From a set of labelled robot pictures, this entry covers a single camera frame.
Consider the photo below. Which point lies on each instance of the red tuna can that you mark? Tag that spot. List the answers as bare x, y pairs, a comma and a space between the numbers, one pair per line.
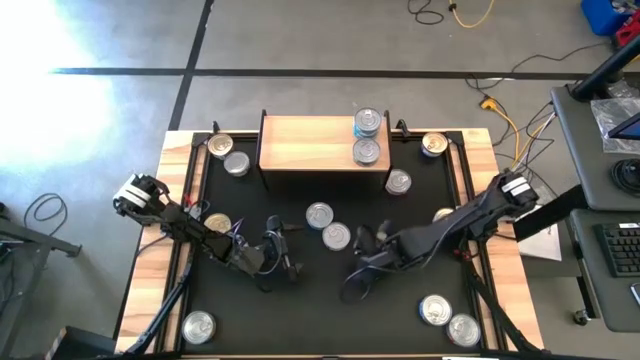
398, 181
463, 330

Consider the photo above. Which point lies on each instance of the red crate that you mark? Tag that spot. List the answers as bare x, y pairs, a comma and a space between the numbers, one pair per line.
630, 32

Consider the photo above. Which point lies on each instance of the clear plastic bag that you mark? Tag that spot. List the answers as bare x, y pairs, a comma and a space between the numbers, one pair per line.
612, 120

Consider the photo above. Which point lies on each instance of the teal yellowfin tuna can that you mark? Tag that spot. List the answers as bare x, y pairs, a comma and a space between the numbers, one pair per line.
320, 215

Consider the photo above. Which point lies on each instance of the black monitor pole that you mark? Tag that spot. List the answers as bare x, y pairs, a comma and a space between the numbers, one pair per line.
605, 70

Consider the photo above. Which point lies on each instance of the black phone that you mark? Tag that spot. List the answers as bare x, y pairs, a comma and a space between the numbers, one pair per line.
636, 294

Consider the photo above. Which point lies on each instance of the black aluminium table frame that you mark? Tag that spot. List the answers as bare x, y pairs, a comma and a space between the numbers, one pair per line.
167, 307

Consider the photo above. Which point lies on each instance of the black diagonal desk beam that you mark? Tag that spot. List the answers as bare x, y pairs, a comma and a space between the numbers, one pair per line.
555, 212

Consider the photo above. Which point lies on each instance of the pale green tuna can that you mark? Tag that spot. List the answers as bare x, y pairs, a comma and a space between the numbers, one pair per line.
366, 151

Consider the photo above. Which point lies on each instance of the grey metal cart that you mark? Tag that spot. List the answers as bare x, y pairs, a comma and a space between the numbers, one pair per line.
30, 240

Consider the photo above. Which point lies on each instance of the blue bin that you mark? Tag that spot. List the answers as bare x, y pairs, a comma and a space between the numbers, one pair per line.
600, 15

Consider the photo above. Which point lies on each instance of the tablet with blue screen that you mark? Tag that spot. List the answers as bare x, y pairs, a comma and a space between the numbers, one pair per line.
627, 127

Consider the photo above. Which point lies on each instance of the green Bumble Bee tuna can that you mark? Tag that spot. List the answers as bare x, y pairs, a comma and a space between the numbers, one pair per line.
236, 163

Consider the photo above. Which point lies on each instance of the grey desk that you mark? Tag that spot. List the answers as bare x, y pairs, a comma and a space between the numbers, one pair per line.
605, 300
595, 170

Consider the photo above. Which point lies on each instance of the silver-top tuna can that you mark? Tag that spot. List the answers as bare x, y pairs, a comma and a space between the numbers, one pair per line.
336, 236
199, 327

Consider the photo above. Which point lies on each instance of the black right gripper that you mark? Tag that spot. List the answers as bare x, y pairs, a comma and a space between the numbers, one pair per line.
387, 254

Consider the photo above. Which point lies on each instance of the white blue gold-top can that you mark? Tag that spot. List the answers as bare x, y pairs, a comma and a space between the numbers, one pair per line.
434, 144

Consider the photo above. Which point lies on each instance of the black keyboard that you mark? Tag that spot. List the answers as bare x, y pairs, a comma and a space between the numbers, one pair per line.
620, 247

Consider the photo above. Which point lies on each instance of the blue gold-top tuna can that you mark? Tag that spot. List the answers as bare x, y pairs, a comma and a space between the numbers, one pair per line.
441, 214

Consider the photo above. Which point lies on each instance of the black caster wheel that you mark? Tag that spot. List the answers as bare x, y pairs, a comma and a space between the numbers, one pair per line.
580, 316

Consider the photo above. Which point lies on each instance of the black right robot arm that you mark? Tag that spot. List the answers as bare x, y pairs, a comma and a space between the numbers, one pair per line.
450, 225

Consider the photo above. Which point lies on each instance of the white paper sheet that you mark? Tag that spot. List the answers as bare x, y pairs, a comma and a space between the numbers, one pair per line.
542, 245

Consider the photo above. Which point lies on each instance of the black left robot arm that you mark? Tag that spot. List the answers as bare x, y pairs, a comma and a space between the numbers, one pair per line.
190, 230

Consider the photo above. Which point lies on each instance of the black box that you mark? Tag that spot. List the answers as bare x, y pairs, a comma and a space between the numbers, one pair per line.
75, 345

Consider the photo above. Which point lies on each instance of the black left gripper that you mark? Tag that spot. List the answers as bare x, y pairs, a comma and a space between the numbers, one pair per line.
260, 256

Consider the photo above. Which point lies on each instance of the dark blue tuna can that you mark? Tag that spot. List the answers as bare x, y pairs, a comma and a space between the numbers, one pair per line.
435, 310
368, 120

